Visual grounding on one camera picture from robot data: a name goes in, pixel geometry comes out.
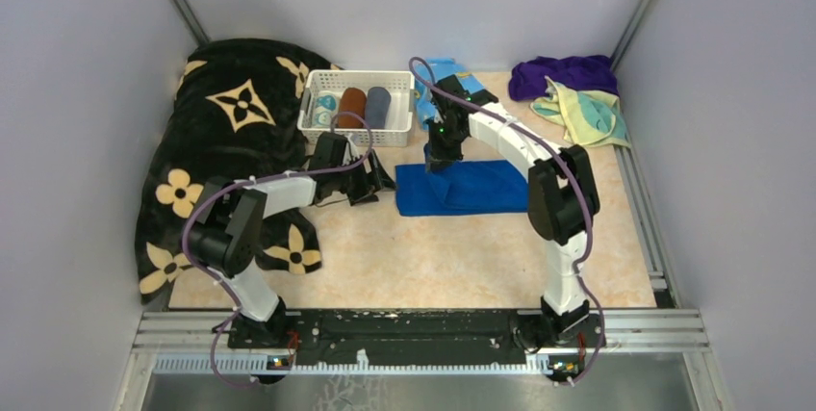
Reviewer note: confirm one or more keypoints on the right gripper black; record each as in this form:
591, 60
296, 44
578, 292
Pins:
436, 157

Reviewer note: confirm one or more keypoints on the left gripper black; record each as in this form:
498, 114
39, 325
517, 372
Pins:
370, 183

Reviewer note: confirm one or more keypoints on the royal blue towel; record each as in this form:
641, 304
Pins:
465, 189

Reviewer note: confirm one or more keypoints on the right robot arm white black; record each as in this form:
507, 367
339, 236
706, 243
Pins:
562, 197

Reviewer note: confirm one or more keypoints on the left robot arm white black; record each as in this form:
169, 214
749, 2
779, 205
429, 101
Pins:
223, 233

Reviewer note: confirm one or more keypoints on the white plastic basket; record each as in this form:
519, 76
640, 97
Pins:
400, 84

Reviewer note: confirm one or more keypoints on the light blue patterned towel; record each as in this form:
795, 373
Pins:
441, 68

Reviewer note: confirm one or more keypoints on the grey rolled towel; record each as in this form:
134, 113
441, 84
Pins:
377, 107

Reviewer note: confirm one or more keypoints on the brown rolled towel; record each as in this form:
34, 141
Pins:
352, 109

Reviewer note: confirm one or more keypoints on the white blue patterned rolled towel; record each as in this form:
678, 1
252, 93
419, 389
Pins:
325, 106

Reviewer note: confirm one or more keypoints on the purple towel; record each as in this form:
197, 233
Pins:
529, 79

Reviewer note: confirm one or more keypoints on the yellow green towel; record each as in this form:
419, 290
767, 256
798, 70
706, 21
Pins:
590, 118

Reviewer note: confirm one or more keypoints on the black floral blanket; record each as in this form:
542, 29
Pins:
234, 114

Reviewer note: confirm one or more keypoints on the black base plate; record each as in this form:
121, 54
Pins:
416, 338

